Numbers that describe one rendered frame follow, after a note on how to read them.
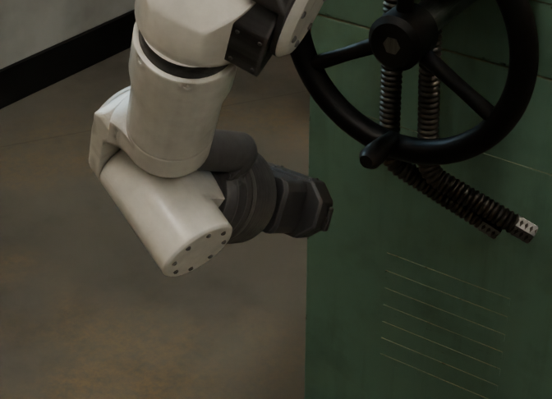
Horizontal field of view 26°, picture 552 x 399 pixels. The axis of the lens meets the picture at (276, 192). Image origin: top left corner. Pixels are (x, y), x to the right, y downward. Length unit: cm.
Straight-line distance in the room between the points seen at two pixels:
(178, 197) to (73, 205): 151
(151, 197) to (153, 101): 15
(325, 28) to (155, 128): 70
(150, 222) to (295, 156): 164
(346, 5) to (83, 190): 111
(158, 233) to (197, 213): 3
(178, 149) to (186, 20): 14
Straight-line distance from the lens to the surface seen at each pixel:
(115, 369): 203
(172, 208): 92
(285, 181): 106
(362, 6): 147
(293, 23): 73
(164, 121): 82
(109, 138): 90
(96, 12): 291
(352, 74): 151
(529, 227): 138
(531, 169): 145
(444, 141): 126
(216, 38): 74
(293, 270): 222
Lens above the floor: 136
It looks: 34 degrees down
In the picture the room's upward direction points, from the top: straight up
